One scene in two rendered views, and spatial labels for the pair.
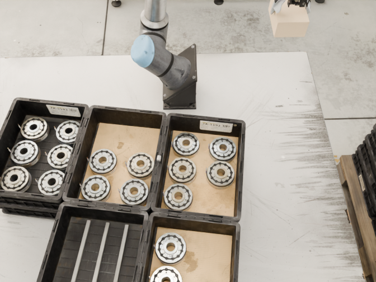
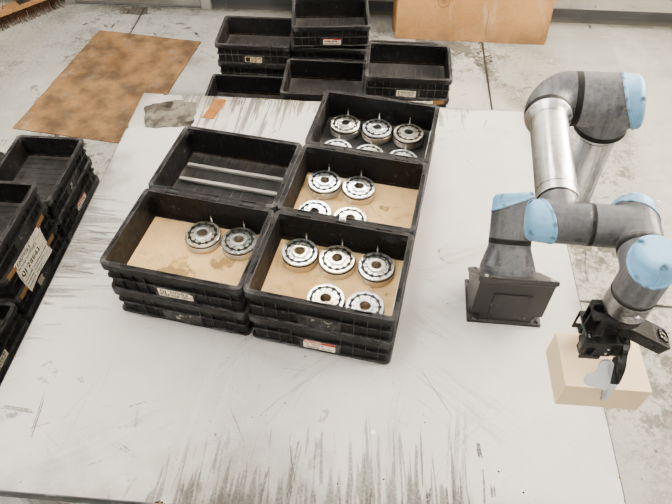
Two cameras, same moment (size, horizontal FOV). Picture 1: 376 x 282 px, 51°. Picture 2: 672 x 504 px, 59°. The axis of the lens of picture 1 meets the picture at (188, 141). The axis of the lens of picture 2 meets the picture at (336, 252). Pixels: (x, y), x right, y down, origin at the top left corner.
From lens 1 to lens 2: 1.29 m
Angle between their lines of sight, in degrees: 52
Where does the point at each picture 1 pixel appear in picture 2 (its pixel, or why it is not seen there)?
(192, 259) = (223, 265)
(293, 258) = (211, 409)
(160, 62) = (498, 223)
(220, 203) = not seen: hidden behind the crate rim
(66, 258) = (254, 167)
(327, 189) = (305, 489)
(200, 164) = (346, 285)
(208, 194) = (301, 290)
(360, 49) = not seen: outside the picture
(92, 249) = (258, 184)
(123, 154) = (370, 211)
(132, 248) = not seen: hidden behind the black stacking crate
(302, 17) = (578, 377)
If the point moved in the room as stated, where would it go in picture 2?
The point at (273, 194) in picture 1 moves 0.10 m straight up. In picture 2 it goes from (309, 403) to (308, 384)
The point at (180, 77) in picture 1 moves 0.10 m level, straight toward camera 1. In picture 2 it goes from (489, 264) to (452, 261)
